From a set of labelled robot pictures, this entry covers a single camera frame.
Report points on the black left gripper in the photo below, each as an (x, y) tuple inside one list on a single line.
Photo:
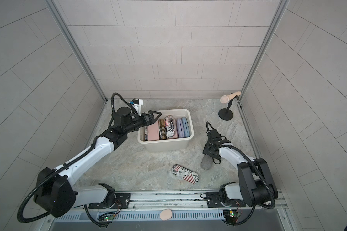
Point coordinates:
[(150, 121)]

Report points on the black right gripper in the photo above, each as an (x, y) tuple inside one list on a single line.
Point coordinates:
[(206, 150)]

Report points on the flag print case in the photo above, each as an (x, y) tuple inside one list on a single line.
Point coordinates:
[(170, 126), (146, 133)]

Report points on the grey oval case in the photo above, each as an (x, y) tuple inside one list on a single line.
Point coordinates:
[(206, 163)]

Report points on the pink case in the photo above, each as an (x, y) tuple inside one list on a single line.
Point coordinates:
[(153, 133)]

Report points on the cream plastic storage box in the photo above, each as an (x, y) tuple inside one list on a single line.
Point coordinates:
[(170, 144)]

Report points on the light blue case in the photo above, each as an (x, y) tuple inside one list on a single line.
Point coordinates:
[(186, 127)]

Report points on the purple case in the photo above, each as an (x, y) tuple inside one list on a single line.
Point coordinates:
[(180, 128)]

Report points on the plaid brown case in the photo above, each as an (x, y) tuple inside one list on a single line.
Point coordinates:
[(162, 129)]

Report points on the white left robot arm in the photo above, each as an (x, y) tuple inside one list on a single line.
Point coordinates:
[(63, 177)]

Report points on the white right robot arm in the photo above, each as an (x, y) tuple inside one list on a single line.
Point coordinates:
[(255, 186)]

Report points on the pink microphone on black stand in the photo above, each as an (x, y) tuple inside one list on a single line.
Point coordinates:
[(225, 113)]

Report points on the flag newspaper case front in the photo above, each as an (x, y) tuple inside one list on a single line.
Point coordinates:
[(185, 174)]

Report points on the right circuit board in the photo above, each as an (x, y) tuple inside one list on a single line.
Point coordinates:
[(231, 216)]

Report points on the circuit board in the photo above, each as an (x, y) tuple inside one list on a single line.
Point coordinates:
[(231, 216), (107, 217)]

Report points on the left circuit board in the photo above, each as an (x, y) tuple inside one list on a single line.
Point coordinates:
[(107, 217)]

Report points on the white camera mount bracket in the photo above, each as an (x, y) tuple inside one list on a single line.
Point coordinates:
[(137, 104)]

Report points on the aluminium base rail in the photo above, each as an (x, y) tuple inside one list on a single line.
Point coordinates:
[(162, 199)]

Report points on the pink oval pad on rail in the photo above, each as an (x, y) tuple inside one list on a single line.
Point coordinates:
[(166, 214)]

